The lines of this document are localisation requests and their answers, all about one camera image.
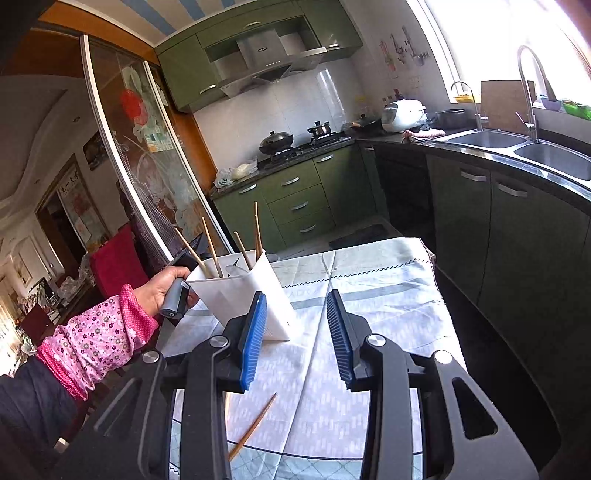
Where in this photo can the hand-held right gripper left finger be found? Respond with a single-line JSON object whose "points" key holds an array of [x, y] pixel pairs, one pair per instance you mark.
{"points": [[254, 341]]}

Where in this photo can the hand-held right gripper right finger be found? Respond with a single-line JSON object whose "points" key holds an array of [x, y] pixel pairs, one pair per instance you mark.
{"points": [[339, 341]]}

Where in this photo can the white plastic utensil holder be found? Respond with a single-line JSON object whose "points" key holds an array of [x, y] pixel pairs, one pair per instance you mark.
{"points": [[217, 295]]}

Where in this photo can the bunch of wooden chopsticks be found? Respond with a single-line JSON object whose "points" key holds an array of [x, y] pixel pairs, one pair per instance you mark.
{"points": [[256, 230]]}

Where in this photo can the single wooden chopstick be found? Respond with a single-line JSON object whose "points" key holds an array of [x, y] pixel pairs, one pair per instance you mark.
{"points": [[254, 427]]}

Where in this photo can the person's left forearm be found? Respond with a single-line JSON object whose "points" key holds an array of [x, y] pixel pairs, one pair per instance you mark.
{"points": [[101, 332]]}

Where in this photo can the hanging kitchen utensils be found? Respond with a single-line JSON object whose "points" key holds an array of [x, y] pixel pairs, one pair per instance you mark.
{"points": [[406, 48]]}

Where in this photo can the person's left hand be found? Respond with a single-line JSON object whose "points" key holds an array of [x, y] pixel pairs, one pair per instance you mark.
{"points": [[154, 290]]}

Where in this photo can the red covered chair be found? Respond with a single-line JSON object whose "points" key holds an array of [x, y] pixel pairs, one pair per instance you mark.
{"points": [[117, 267]]}

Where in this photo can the patterned pale tablecloth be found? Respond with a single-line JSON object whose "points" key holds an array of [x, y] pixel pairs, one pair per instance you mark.
{"points": [[300, 415]]}

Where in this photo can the plastic bag with food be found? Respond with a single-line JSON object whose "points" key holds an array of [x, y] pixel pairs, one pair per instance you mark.
{"points": [[240, 173]]}

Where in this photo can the floral glass sliding door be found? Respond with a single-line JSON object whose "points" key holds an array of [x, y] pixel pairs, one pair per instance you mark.
{"points": [[152, 152]]}

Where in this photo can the green base cabinets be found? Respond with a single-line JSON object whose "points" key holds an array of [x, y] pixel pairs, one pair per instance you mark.
{"points": [[295, 198]]}

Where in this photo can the black wok with lid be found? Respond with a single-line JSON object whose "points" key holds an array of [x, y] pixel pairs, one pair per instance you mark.
{"points": [[275, 142]]}

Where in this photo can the gas stove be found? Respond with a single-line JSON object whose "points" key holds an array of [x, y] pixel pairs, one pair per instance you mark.
{"points": [[304, 148]]}

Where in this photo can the cluttered dining table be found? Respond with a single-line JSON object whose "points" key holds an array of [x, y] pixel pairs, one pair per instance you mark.
{"points": [[41, 295]]}

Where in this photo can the black dishwasher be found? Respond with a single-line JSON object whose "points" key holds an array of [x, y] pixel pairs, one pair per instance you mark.
{"points": [[406, 194]]}

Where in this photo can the small lidded pot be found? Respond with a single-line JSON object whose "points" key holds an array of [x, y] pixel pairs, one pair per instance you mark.
{"points": [[320, 130]]}

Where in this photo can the green sink cabinets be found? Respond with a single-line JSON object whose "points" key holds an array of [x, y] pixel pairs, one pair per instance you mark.
{"points": [[508, 254]]}

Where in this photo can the steel range hood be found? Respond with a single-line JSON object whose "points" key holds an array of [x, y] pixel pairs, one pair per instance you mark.
{"points": [[268, 60]]}

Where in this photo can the black frying pan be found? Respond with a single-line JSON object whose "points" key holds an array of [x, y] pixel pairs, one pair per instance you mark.
{"points": [[367, 123]]}

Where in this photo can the row of condiment bottles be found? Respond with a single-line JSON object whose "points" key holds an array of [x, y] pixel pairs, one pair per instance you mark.
{"points": [[362, 110]]}

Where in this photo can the person's dark clothing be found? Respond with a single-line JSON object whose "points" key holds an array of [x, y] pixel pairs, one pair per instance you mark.
{"points": [[32, 406]]}

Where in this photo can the pink cloth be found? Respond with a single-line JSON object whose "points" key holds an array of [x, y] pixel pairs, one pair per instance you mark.
{"points": [[422, 134]]}

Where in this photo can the white rice cooker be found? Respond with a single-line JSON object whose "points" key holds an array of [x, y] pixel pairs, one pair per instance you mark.
{"points": [[404, 115]]}

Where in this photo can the black cooking pot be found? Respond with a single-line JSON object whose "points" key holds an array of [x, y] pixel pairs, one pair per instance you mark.
{"points": [[450, 119]]}

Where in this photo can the small steel faucet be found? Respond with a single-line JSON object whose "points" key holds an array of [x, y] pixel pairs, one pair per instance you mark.
{"points": [[478, 115]]}

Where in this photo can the yellow sponge holder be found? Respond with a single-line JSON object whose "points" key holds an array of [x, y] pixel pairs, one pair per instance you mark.
{"points": [[464, 98]]}

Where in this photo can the steel double sink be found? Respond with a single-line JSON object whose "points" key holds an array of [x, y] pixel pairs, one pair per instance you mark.
{"points": [[554, 159]]}

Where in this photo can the wooden cutting board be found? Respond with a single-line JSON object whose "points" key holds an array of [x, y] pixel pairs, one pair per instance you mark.
{"points": [[503, 106]]}

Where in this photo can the tall steel faucet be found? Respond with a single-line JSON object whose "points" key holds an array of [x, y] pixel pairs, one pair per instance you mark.
{"points": [[531, 106]]}

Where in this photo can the blue bowl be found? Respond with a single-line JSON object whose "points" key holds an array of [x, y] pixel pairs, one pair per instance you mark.
{"points": [[548, 103]]}

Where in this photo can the green plastic containers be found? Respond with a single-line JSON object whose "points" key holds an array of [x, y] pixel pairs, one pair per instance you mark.
{"points": [[577, 110]]}

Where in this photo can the kitchen window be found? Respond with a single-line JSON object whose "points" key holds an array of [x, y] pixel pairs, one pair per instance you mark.
{"points": [[508, 27]]}

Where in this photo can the wall scroll poster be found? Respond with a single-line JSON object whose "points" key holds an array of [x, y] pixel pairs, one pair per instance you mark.
{"points": [[83, 212]]}

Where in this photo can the dark wall picture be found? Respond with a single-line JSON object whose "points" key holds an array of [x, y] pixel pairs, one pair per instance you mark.
{"points": [[95, 151]]}

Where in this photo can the green wall cabinets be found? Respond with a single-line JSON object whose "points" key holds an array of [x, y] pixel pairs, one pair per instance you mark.
{"points": [[184, 74]]}

